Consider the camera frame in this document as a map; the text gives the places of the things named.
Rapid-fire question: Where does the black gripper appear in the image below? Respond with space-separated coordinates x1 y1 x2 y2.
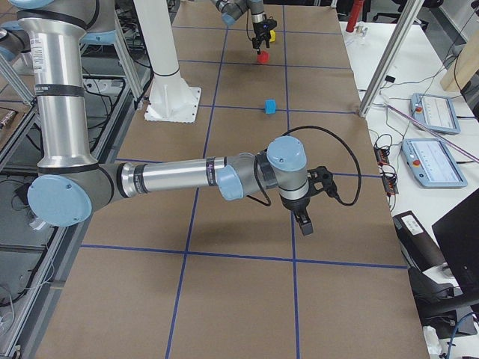
251 18 277 52
280 166 335 236

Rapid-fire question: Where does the yellow block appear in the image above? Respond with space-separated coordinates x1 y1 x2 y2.
269 30 276 43

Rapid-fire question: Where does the red block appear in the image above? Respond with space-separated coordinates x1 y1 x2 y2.
256 51 270 64

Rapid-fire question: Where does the blue block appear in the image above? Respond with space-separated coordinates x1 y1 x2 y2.
264 99 277 114

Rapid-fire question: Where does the orange circuit board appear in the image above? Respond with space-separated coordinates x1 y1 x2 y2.
373 146 398 197

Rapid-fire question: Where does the red bottle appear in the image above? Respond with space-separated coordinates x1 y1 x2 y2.
346 0 364 33

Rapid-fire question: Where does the black box with label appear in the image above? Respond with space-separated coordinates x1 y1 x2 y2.
392 211 446 271

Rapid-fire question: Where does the near teach pendant tablet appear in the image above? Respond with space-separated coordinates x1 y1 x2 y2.
401 138 468 188

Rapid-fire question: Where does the teach pendant tablet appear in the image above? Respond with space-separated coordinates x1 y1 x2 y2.
401 138 468 188
410 93 461 135

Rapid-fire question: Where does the black monitor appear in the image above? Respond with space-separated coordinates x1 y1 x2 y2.
433 190 479 290

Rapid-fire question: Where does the far teach pendant tablet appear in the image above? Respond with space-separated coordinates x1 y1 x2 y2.
410 93 461 135

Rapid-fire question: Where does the reacher grabber stick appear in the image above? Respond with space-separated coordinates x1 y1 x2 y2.
383 102 479 164

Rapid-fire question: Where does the white pedestal base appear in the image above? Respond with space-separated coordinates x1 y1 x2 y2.
134 0 201 123

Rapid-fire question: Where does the aluminium frame post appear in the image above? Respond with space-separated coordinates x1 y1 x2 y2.
359 0 424 117

